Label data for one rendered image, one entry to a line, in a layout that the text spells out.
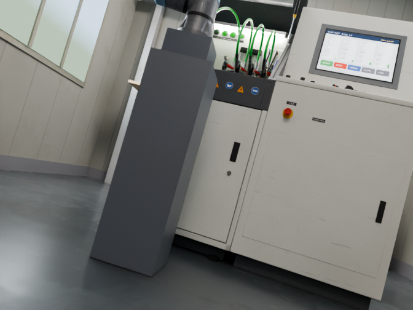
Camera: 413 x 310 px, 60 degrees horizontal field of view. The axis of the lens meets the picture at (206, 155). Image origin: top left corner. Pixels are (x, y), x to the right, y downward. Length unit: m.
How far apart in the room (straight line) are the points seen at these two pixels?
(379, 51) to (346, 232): 1.05
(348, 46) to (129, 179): 1.49
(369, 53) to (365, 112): 0.51
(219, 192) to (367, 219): 0.70
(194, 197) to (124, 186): 0.59
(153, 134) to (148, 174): 0.15
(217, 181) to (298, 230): 0.46
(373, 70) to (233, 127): 0.85
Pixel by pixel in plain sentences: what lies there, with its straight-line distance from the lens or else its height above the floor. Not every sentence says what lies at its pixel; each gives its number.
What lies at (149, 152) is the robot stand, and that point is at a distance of 1.31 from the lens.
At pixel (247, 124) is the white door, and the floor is 0.70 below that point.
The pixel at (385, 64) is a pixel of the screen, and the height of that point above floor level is 1.24.
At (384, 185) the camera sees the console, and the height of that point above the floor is 0.57.
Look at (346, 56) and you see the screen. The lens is 2.23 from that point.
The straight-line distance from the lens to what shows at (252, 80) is 1.88.
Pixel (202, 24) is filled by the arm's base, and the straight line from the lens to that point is 1.47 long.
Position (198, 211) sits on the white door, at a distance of 1.83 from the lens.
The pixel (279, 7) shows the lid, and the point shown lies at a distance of 2.49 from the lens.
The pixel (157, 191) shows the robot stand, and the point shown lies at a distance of 1.30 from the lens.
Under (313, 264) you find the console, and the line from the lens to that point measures 1.80.
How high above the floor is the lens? 0.39
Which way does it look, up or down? 3 degrees up
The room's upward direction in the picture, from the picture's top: 16 degrees clockwise
